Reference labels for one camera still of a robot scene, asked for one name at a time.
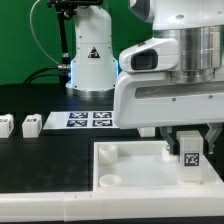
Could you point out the white U-shaped fence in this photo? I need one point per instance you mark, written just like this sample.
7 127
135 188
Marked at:
83 206

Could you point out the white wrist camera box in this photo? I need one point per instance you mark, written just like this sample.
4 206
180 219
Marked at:
153 55

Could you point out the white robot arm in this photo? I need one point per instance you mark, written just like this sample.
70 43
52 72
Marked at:
176 78

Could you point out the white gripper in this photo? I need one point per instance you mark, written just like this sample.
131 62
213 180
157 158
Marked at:
151 100

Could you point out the white marker sheet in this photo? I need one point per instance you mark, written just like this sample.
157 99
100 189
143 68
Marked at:
80 120

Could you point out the white square tabletop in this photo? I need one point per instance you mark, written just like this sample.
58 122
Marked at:
141 165

